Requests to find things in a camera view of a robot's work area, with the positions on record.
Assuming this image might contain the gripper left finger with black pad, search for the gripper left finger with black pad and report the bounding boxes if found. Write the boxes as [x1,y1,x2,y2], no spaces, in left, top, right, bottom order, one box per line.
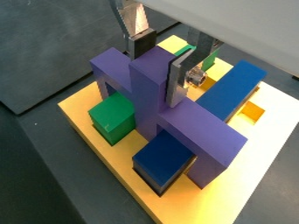
[108,0,157,60]

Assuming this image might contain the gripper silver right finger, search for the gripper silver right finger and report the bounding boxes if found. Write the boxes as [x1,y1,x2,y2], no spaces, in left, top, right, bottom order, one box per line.
[166,28,223,108]

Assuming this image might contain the purple E-shaped block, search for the purple E-shaped block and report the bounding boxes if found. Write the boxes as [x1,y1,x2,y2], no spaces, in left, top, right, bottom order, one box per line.
[91,46,247,187]

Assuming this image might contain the yellow slotted board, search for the yellow slotted board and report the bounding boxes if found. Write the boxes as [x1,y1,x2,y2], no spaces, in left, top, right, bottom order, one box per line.
[59,37,299,224]

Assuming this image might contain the green long bar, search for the green long bar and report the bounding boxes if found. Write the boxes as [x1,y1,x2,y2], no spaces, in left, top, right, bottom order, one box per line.
[88,44,221,147]

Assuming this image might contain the blue long bar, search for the blue long bar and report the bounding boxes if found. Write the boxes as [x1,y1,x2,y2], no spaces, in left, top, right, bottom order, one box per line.
[132,60,267,195]

